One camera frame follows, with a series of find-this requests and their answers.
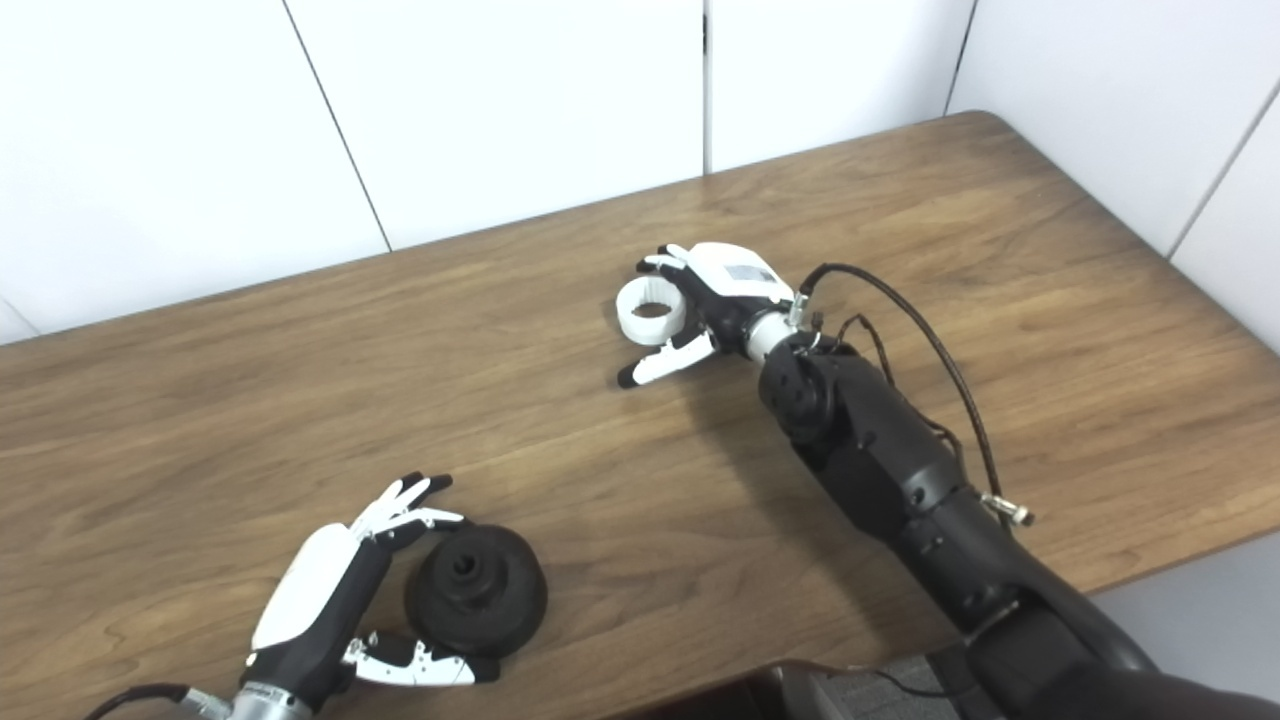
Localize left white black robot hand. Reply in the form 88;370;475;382
243;472;501;713

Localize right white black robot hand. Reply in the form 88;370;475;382
617;242;796;391

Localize white toothed ring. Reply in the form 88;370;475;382
615;275;689;347

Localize round black plastic part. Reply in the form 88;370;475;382
404;524;549;661

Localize dark robot torso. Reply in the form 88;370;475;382
620;655;1001;720

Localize thin right arm wires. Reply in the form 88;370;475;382
835;313;966;471

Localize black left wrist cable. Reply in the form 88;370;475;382
85;683;233;720

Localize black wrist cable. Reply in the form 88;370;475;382
85;683;233;720
790;263;1036;528

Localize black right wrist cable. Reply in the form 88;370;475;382
790;263;1036;528

